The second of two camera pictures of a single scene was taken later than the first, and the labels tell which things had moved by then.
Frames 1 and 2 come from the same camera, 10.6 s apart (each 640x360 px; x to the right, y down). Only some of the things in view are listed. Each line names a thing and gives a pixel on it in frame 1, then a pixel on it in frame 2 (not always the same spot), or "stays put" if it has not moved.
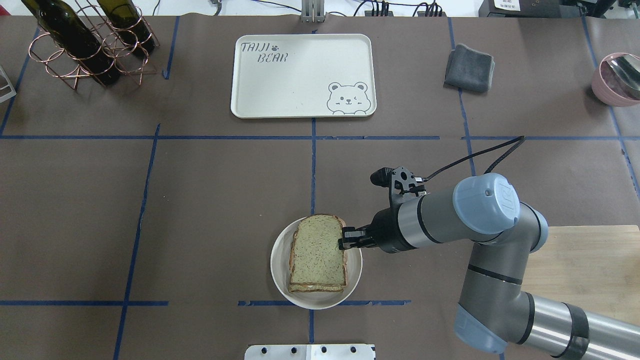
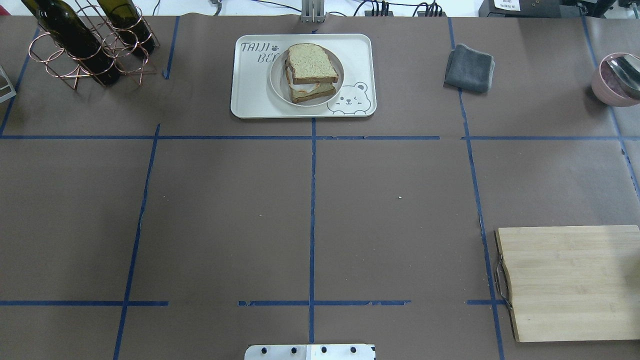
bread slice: (293, 288) → (322, 90)
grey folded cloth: (469, 70) stays put
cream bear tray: (303, 75) stays put
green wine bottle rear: (128, 25) stays put
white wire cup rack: (13, 90) stays put
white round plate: (280, 269) → (279, 82)
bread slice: (316, 258) → (310, 64)
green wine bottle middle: (70, 30) stays put
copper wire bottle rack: (105, 41) stays put
